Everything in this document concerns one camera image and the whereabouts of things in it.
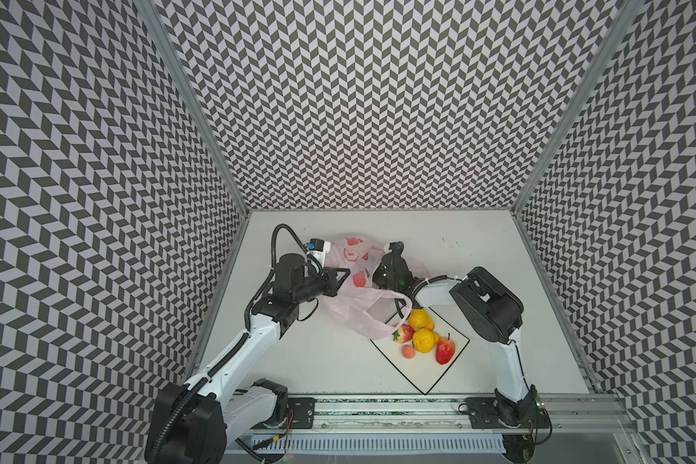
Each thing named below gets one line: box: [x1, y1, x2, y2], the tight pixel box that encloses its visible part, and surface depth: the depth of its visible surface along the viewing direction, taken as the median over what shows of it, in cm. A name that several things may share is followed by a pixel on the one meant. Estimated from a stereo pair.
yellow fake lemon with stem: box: [407, 308, 435, 332], surface depth 86 cm
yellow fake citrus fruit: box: [413, 327, 440, 354], surface depth 82 cm
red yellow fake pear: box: [435, 332, 456, 365], surface depth 82 cm
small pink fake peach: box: [402, 344, 416, 359], surface depth 82 cm
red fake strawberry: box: [391, 323, 415, 345], surface depth 84 cm
